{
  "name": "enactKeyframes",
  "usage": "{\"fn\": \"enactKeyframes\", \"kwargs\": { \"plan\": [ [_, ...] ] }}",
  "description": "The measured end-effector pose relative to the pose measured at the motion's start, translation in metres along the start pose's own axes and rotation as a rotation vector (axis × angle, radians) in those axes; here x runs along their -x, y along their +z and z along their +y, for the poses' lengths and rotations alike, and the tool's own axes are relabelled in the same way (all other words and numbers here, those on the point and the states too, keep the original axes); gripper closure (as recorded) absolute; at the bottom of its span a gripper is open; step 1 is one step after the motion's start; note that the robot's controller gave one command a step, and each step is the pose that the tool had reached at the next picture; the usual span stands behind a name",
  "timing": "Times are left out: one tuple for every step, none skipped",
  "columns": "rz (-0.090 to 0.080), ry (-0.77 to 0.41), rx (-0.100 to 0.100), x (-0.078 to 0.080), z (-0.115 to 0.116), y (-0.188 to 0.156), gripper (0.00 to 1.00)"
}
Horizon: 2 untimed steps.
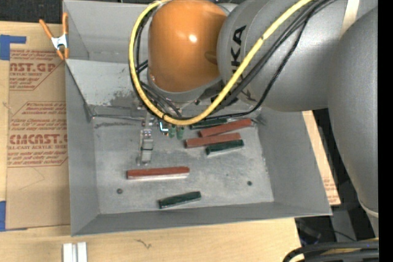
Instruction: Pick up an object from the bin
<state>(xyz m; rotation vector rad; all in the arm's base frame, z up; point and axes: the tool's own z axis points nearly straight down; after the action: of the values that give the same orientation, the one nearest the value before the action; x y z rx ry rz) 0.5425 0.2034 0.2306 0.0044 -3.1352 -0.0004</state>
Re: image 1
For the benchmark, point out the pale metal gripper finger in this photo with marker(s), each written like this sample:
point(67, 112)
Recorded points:
point(147, 133)
point(144, 158)

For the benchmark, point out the red-brown flat block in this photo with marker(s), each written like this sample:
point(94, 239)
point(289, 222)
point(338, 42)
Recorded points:
point(225, 127)
point(212, 140)
point(158, 172)

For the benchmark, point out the dark green flat block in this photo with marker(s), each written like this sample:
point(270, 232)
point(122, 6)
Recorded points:
point(212, 123)
point(224, 146)
point(179, 199)

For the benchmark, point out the grey metal bin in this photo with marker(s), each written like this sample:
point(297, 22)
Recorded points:
point(215, 175)

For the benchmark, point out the brown cardboard board, red print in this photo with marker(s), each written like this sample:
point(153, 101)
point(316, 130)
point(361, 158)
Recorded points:
point(37, 119)

